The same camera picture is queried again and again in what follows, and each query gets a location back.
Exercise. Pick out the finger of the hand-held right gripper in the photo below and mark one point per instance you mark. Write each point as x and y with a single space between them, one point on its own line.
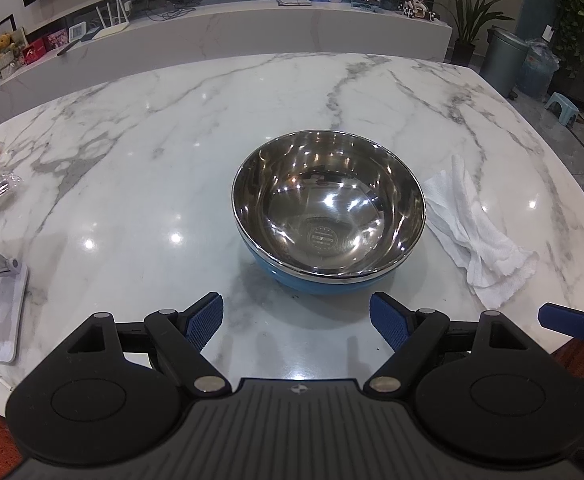
564 319

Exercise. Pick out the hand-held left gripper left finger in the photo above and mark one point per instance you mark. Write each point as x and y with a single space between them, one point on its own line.
204 322

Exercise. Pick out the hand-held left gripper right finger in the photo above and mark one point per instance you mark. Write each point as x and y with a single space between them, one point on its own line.
389 320

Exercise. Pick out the white paper towel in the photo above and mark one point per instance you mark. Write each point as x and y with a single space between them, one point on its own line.
471 230

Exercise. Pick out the blue steel bowl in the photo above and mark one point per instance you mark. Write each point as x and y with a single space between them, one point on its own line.
329 210

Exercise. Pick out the white phone stand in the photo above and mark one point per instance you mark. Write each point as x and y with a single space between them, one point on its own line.
2 310

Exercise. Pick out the light blue stool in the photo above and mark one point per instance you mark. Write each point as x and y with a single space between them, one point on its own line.
561 110

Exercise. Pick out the clear blue plastic bag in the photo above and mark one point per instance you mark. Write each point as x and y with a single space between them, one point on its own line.
539 67

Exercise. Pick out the grey trash can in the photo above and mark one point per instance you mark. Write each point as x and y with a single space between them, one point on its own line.
504 62

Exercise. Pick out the white router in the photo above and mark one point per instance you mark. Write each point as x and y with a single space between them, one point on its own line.
114 22

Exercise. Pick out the black and white figurine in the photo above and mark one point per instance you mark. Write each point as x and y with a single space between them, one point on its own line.
416 7

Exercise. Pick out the potted long-leaf plant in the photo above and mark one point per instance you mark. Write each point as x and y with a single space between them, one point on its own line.
464 15

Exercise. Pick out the small white display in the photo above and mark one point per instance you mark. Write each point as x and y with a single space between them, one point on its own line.
77 32

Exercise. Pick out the pink box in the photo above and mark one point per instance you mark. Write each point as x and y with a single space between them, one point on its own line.
57 40

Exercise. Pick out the red box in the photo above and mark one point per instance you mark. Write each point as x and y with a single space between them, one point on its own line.
34 52

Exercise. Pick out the brown teddy bear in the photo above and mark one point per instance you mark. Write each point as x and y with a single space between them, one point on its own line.
4 42

